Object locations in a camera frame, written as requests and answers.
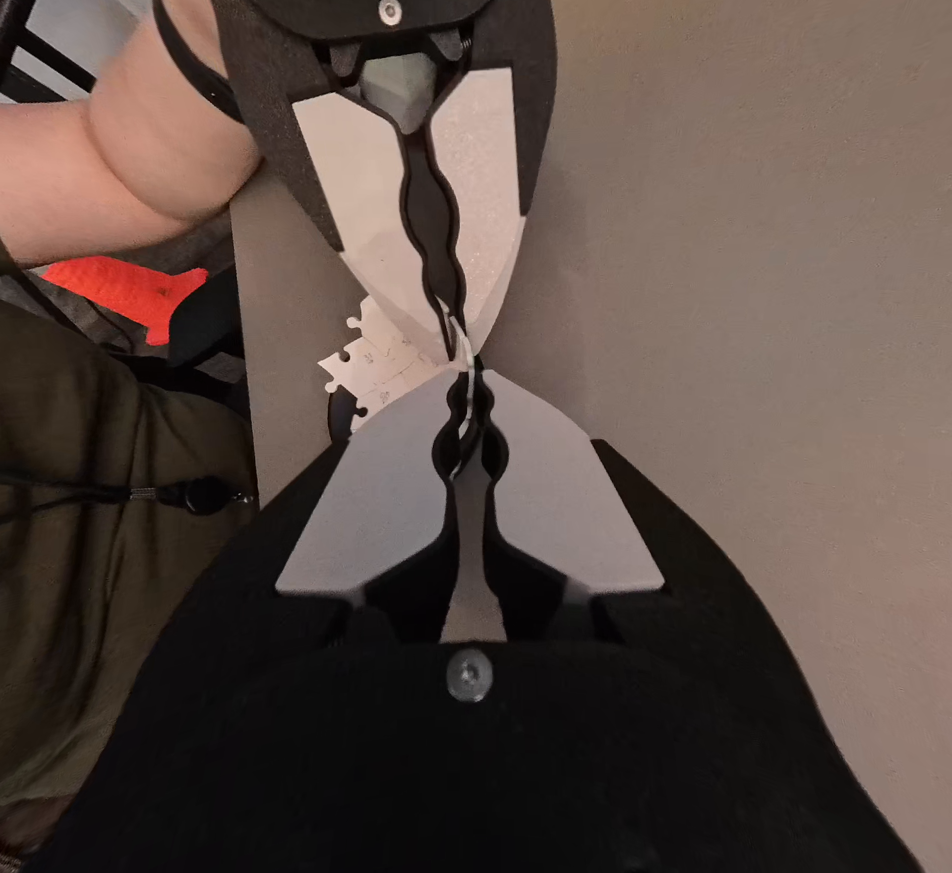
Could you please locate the orange red tape strip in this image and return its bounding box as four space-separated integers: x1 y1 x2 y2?
41 254 211 348

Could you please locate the black wrist strap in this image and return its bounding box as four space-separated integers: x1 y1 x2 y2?
152 0 248 126

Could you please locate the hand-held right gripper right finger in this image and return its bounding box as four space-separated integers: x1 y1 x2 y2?
475 369 665 596

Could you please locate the white half puzzle ball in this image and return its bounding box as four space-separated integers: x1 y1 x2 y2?
317 295 449 437

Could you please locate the person's left forearm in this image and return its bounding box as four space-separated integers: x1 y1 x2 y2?
0 0 266 269

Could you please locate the black lanyard cord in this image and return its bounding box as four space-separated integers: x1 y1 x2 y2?
0 470 255 519

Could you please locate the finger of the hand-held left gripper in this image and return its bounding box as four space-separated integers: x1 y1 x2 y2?
292 91 457 362
427 66 531 361

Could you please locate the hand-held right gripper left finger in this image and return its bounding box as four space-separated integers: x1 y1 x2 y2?
275 372 465 600

